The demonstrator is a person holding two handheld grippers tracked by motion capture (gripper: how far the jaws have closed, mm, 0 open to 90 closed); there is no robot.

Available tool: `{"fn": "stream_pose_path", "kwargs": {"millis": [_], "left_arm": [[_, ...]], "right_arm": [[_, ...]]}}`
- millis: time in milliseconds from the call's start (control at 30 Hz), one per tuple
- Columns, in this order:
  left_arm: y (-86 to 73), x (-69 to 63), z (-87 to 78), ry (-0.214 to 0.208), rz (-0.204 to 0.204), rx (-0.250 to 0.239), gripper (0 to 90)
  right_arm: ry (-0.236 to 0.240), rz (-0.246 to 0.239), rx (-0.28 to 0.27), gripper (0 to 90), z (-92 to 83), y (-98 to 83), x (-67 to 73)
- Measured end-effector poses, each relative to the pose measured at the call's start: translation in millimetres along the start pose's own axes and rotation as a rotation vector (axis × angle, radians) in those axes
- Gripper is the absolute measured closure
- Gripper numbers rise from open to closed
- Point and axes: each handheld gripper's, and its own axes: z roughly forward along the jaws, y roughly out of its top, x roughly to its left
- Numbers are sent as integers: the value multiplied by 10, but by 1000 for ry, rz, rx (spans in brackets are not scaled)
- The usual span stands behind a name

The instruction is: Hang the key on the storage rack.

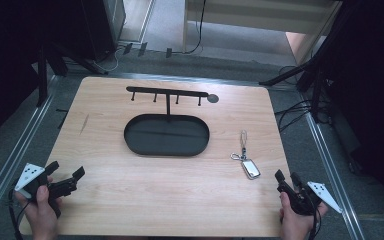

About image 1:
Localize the black floor cables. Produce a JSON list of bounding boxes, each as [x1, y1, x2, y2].
[[274, 64, 334, 134]]

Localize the silver car key with keyring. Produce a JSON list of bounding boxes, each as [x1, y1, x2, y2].
[[230, 129, 262, 181]]

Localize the black cabinet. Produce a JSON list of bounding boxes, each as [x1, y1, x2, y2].
[[51, 0, 128, 63]]

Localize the black key rack with tray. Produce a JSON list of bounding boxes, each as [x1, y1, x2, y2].
[[123, 85, 211, 158]]

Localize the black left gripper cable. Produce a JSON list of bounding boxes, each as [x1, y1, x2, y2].
[[7, 188, 31, 240]]

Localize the person's left hand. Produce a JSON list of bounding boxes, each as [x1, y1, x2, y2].
[[14, 175, 63, 240]]

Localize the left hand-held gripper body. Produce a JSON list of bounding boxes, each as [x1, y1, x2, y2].
[[14, 162, 81, 219]]

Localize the white cable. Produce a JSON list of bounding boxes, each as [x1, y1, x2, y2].
[[91, 46, 125, 73]]

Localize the white furniture frame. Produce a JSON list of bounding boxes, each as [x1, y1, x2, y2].
[[182, 0, 344, 66]]

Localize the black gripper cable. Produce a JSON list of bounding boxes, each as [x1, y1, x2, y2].
[[308, 194, 323, 240], [7, 188, 31, 240]]

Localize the black metal stand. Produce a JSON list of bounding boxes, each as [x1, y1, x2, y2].
[[258, 19, 348, 124], [34, 39, 109, 108]]

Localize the person's right hand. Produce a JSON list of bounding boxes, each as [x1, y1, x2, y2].
[[278, 191, 330, 240]]

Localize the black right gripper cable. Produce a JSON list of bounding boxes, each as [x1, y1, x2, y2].
[[308, 194, 323, 240]]

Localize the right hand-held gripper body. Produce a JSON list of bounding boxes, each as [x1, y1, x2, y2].
[[276, 181, 344, 216]]

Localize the black hanging cable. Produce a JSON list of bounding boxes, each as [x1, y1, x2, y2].
[[171, 0, 208, 56]]

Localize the silver metal floor rail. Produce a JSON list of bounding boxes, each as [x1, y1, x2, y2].
[[301, 96, 368, 240], [0, 75, 61, 234]]

